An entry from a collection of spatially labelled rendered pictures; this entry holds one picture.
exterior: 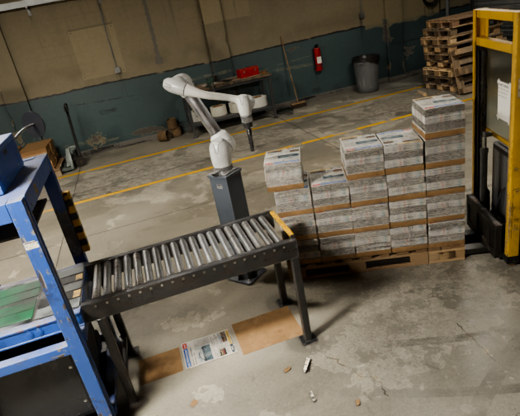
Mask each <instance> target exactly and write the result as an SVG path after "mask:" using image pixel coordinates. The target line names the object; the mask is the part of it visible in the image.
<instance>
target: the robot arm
mask: <svg viewBox="0 0 520 416"><path fill-rule="evenodd" d="M163 88H164V89H166V90H167V91H168V92H171V93H174V94H177V95H180V96H181V97H183V98H185V99H186V100H187V102H188V104H189V105H190V107H191V108H192V110H193V111H194V112H195V113H196V115H197V116H198V118H199V119H200V121H201V123H202V124H203V126H204V127H205V128H206V129H207V131H208V132H209V134H210V135H211V137H210V141H211V142H210V158H211V161H212V164H213V167H214V171H213V172H211V173H209V174H210V175H212V176H213V177H216V176H224V177H226V176H228V175H229V174H230V173H232V172H233V171H235V170H237V169H239V167H234V166H233V164H232V160H231V158H232V153H233V152H234V150H235V146H236V143H235V140H234V137H233V136H231V135H230V134H229V133H228V132H227V131H226V130H223V129H221V128H220V127H219V126H218V124H217V123H216V121H215V119H214V118H213V117H212V115H211V114H210V113H209V111H208V110H207V108H206V106H205V105H204V104H203V102H202V101H201V99H200V98H203V99H209V100H220V101H228V102H233V103H235V104H236V105H237V106H238V110H239V114H240V117H241V121H242V123H243V127H244V128H247V130H246V132H247V135H248V141H249V144H250V149H251V152H253V151H255V149H254V145H253V142H254V141H253V137H252V129H250V127H252V126H253V117H252V109H253V107H254V104H255V100H254V98H253V97H252V96H251V95H247V94H240V95H238V96H235V95H231V94H225V93H219V92H208V91H204V90H201V89H199V88H197V87H194V85H193V82H192V80H191V77H190V76H189V75H187V74H185V73H180V74H177V75H176V76H174V77H173V78H165V79H164V80H163Z"/></svg>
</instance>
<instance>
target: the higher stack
mask: <svg viewBox="0 0 520 416"><path fill-rule="evenodd" d="M411 107H412V118H413V120H412V122H413V123H414V124H415V125H416V126H417V127H418V129H420V130H421V131H422V132H423V133H424V134H429V133H434V132H440V131H445V130H455V129H460V128H465V126H466V118H465V103H464V102H462V101H461V100H459V99H456V97H454V96H452V95H451V94H443V95H437V96H432V97H423V98H419V99H414V100H412V106H411ZM413 131H414V132H415V133H416V134H418V137H419V138H420V139H421V140H422V141H423V161H424V162H425V163H436V162H442V161H448V160H453V159H459V158H464V157H465V156H466V154H465V149H466V147H465V143H466V142H465V136H464V135H463V134H459V135H449V136H444V137H439V138H433V139H424V138H423V137H422V136H421V135H420V134H419V133H418V132H417V131H416V130H415V129H413ZM424 173H425V175H424V176H425V177H424V181H425V182H426V191H437V190H443V189H449V188H456V187H464V186H465V169H464V164H463V163H462V164H456V165H451V166H445V167H439V168H429V169H426V168H424ZM426 198H427V199H426V203H427V205H426V207H427V208H426V211H427V213H426V214H427V215H426V216H427V218H434V217H441V216H448V215H459V214H465V193H464V192H457V193H451V194H445V195H439V196H428V194H427V195H426ZM465 226H466V220H465V218H464V219H458V220H446V221H440V222H433V223H428V222H427V223H426V229H427V234H428V244H430V243H441V242H448V241H455V240H462V239H465ZM427 250H428V262H429V263H436V262H449V261H456V260H462V259H465V244H458V245H452V246H445V247H438V248H427Z"/></svg>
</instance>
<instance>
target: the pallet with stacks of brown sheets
mask: <svg viewBox="0 0 520 416"><path fill-rule="evenodd" d="M53 142H54V141H53V140H52V138H51V139H45V140H42V141H37V142H34V143H30V144H27V145H26V146H25V147H24V148H22V147H21V146H17V147H18V149H19V152H20V154H21V157H22V159H24V158H29V157H33V156H36V155H40V154H46V153H47V154H48V156H49V158H50V162H51V164H52V167H53V169H54V172H55V175H56V177H60V176H63V173H62V170H61V168H63V167H64V165H63V163H64V162H65V160H64V158H59V154H58V152H57V150H56V148H55V146H54V143H53Z"/></svg>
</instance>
